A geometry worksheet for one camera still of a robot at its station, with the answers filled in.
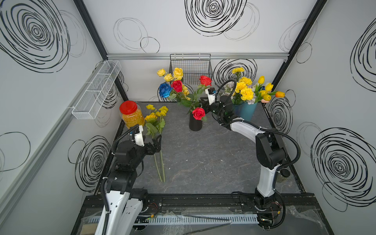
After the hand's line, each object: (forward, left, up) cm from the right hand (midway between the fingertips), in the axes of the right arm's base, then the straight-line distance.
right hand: (199, 99), depth 86 cm
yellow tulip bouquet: (-1, -35, +7) cm, 35 cm away
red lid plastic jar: (-5, +43, -9) cm, 44 cm away
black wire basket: (+24, +4, +7) cm, 25 cm away
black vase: (-5, +3, -20) cm, 20 cm away
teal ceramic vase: (+2, -31, -13) cm, 33 cm away
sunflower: (-6, +33, -20) cm, 39 cm away
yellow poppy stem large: (+8, +27, -21) cm, 35 cm away
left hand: (-26, +23, 0) cm, 35 cm away
